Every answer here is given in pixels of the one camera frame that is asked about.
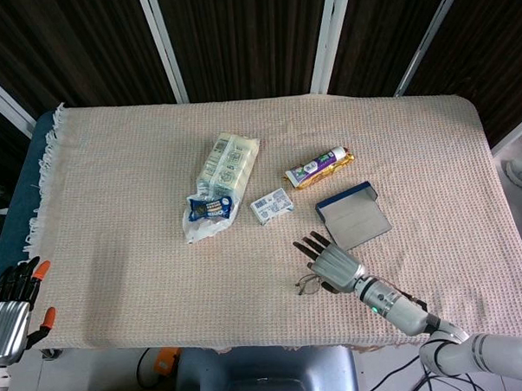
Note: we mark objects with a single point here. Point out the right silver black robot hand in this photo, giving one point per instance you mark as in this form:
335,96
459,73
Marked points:
337,265

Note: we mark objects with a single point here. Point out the left silver robot hand orange fingertips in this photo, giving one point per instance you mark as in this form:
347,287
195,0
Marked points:
9,327

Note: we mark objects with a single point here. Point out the thin-framed eyeglasses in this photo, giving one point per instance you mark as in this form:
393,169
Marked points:
309,284

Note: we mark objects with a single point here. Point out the blue grey glasses case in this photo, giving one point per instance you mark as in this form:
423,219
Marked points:
353,222

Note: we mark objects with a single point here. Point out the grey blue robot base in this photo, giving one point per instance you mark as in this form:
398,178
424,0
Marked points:
269,377

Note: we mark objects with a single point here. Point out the small white blue packet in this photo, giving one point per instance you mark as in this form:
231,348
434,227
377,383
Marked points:
272,205

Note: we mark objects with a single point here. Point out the table caster wheel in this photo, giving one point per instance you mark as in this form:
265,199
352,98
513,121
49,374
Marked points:
51,353

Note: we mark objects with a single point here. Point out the gold foil snack pack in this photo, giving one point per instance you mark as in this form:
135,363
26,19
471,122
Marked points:
323,178

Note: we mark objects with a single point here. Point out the white purple toothpaste tube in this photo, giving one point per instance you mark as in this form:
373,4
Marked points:
316,163

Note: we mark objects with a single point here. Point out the white plastic bag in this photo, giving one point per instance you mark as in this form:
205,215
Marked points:
202,230

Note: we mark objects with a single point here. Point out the blue Oreo cookie pack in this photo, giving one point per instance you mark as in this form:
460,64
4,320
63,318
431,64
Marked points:
209,207

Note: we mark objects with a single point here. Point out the pale yellow tissue pack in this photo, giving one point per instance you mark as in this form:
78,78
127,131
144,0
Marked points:
229,162

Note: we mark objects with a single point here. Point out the beige waffle tablecloth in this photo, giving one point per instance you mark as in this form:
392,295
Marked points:
160,273

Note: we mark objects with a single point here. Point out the orange device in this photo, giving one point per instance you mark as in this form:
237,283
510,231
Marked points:
166,362

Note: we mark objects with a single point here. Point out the silver aluminium extrusion post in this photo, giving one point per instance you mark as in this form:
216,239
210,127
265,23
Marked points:
163,44
514,134
5,102
429,36
330,36

